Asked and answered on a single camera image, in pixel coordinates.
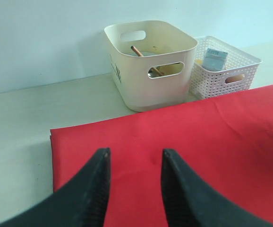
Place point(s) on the brown wooden spoon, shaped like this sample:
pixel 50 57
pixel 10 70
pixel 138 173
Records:
pixel 170 69

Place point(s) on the cream plastic bin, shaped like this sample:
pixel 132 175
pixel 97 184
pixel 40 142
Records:
pixel 130 73

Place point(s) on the stainless steel cup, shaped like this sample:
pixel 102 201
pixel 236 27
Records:
pixel 154 72

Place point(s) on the wooden chopstick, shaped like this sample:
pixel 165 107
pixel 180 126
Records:
pixel 138 53

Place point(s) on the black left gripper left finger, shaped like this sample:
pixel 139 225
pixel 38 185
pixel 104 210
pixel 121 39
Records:
pixel 81 202

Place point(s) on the blue white milk carton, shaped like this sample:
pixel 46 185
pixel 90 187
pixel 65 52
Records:
pixel 214 60

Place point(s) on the red scalloped table cloth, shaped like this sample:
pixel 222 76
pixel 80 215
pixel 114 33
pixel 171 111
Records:
pixel 227 140

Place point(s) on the white ceramic bowl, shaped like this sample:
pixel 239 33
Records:
pixel 132 53

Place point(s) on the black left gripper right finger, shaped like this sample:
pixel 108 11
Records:
pixel 190 202

